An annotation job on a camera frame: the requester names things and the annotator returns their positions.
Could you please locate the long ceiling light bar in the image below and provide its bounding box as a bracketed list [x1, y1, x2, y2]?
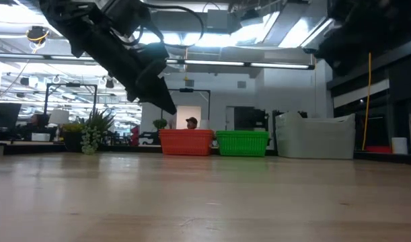
[0, 52, 315, 71]

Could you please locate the black metal frame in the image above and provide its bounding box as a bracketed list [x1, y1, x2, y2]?
[160, 87, 212, 122]
[42, 82, 99, 127]

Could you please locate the person at desk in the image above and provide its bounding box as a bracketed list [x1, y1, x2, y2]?
[27, 113, 50, 136]

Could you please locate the black monitor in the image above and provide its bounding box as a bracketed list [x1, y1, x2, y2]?
[0, 102, 22, 130]

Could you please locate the black cabinet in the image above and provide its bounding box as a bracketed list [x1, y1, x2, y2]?
[233, 106, 270, 132]

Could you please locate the black ceiling device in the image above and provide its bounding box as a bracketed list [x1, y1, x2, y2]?
[26, 26, 50, 45]

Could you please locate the green plastic basket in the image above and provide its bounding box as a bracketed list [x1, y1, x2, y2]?
[215, 130, 271, 158]

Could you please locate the white table lamp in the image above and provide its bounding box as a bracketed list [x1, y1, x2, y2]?
[48, 109, 71, 143]

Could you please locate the spiky green plant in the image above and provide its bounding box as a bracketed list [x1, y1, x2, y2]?
[78, 107, 116, 136]

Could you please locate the red chair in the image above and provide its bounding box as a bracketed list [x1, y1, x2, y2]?
[130, 125, 141, 147]

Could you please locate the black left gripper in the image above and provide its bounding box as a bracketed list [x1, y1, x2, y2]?
[38, 0, 178, 116]

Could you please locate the small white box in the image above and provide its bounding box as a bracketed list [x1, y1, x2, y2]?
[31, 132, 51, 143]

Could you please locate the black camera cable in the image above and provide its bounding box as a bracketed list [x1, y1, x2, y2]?
[123, 1, 206, 50]

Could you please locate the small round potted plant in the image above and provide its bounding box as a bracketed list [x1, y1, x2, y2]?
[153, 118, 168, 132]

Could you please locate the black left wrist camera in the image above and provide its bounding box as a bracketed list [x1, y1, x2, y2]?
[102, 0, 153, 38]

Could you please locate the dark low ledge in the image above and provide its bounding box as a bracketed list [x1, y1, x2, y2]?
[0, 140, 411, 165]

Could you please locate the white cylinder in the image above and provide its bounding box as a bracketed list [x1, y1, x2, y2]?
[391, 136, 409, 156]

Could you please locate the pale green trailing plant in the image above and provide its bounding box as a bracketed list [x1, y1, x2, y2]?
[79, 126, 104, 156]

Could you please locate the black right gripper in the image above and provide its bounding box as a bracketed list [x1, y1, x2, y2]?
[314, 0, 411, 77]

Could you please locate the orange plastic basket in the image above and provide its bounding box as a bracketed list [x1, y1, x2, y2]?
[158, 128, 215, 157]

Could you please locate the flat red object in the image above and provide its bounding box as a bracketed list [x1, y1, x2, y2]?
[365, 145, 393, 155]

